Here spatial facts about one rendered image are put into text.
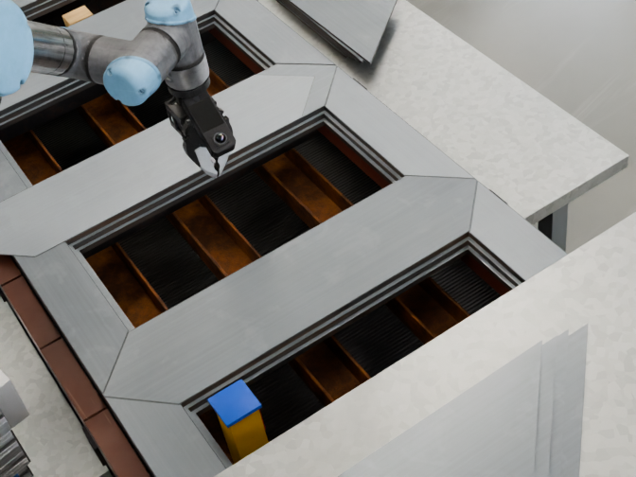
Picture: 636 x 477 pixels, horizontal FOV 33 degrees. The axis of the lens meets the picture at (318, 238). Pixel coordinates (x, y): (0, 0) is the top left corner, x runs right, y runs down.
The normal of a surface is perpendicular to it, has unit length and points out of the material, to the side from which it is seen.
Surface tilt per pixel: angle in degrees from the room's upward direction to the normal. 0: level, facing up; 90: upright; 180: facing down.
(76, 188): 0
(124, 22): 0
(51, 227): 0
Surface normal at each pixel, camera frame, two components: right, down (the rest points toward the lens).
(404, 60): -0.13, -0.69
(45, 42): 0.91, -0.13
